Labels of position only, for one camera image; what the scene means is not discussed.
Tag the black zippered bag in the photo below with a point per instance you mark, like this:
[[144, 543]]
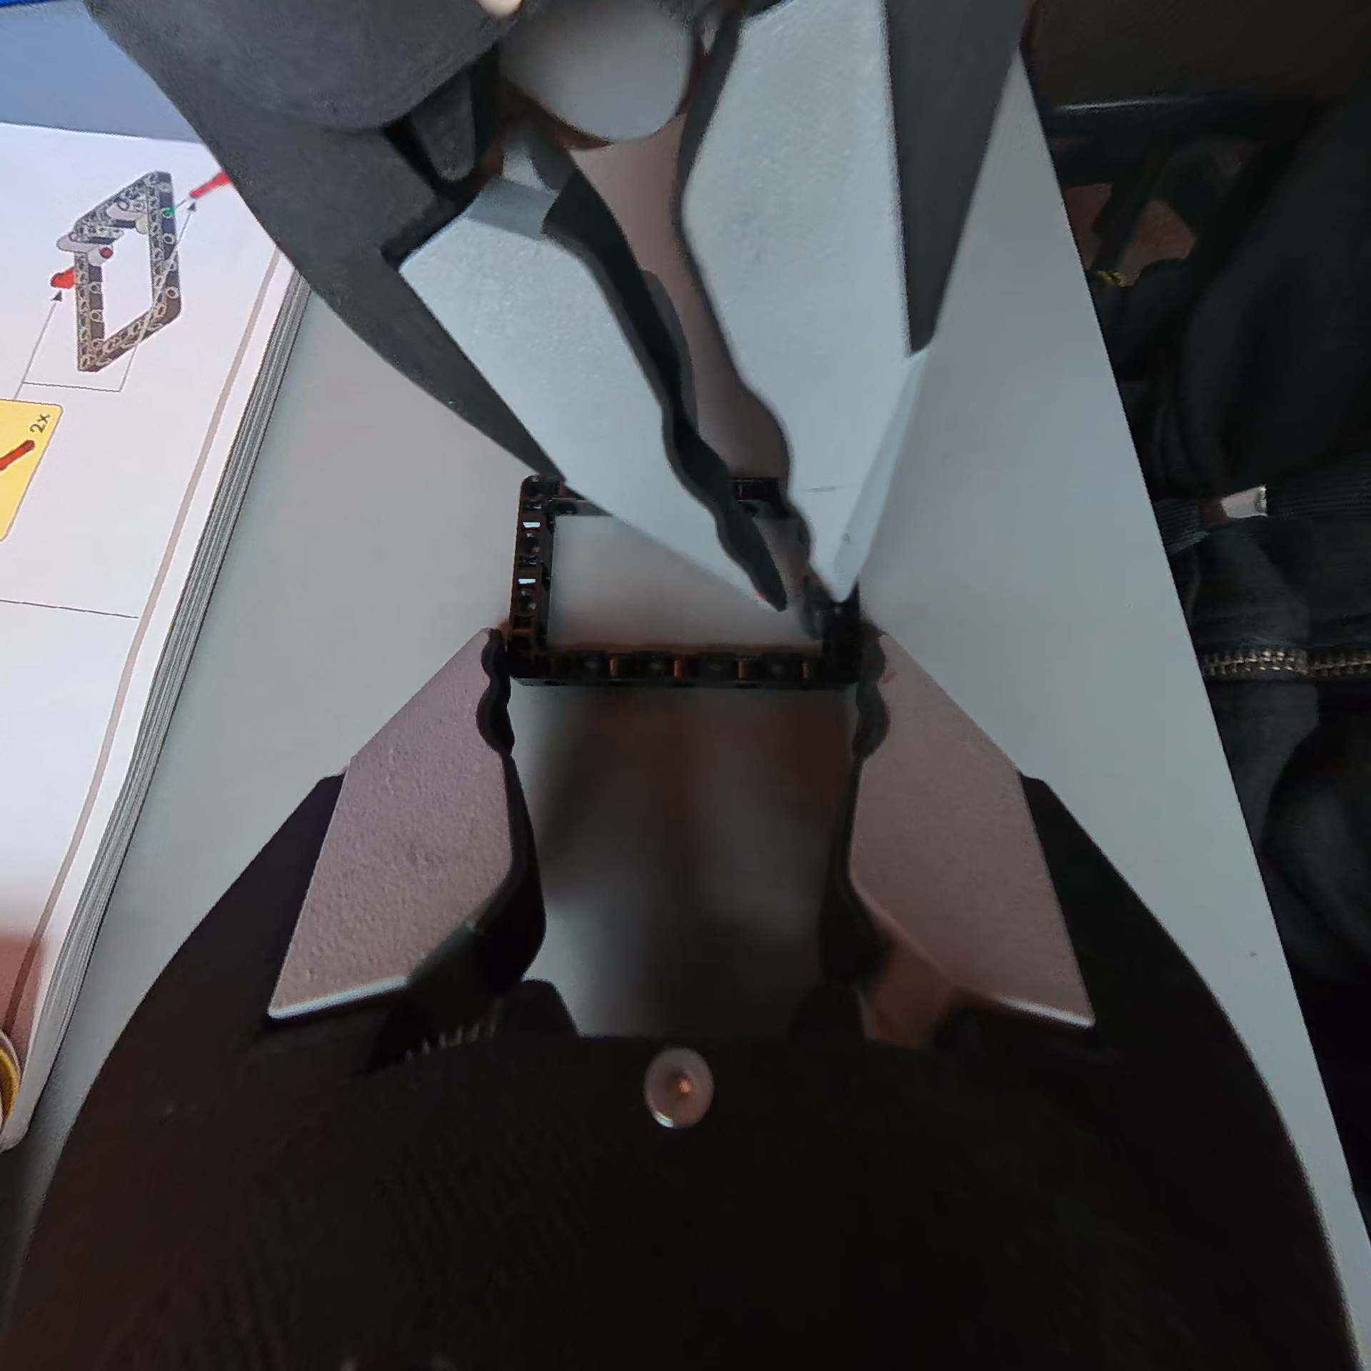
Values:
[[1286, 375]]

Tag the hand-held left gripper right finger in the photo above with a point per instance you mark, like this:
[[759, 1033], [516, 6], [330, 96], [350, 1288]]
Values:
[[954, 856]]

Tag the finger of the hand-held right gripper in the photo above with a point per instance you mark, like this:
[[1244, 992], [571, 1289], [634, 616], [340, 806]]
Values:
[[536, 343], [815, 247]]

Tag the black rectangular lego frame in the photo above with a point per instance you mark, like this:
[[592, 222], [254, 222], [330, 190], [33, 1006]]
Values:
[[644, 670]]

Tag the lego instruction booklet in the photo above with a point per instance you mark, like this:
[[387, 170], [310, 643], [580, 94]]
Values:
[[108, 482]]

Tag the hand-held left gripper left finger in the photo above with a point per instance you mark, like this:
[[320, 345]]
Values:
[[407, 846]]

